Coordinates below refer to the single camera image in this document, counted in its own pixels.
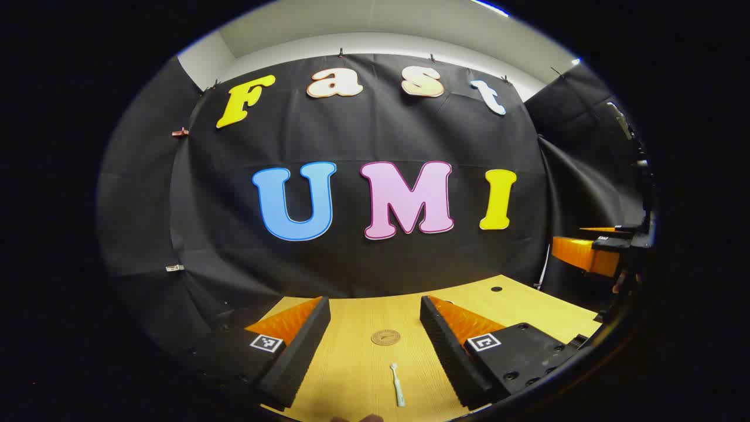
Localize wooden desktop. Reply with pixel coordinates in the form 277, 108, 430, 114
258, 274, 604, 422

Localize pale green toothbrush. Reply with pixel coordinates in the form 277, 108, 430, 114
390, 362, 406, 408

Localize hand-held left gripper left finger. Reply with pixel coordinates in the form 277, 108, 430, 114
176, 296, 332, 411

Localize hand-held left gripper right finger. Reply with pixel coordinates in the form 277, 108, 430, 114
420, 295, 588, 411

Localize black backdrop cloth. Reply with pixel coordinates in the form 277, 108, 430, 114
97, 53, 652, 376

